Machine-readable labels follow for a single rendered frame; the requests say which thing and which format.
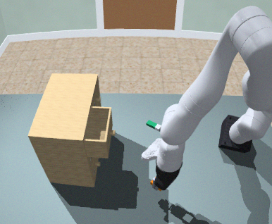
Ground light wooden chest of drawers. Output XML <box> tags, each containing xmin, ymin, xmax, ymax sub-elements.
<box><xmin>28</xmin><ymin>74</ymin><xmax>99</xmax><ymax>187</ymax></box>

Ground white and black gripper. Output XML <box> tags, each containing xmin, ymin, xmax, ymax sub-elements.
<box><xmin>142</xmin><ymin>139</ymin><xmax>183</xmax><ymax>190</ymax></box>

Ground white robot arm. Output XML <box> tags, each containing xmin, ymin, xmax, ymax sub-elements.
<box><xmin>159</xmin><ymin>6</ymin><xmax>272</xmax><ymax>162</ymax></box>

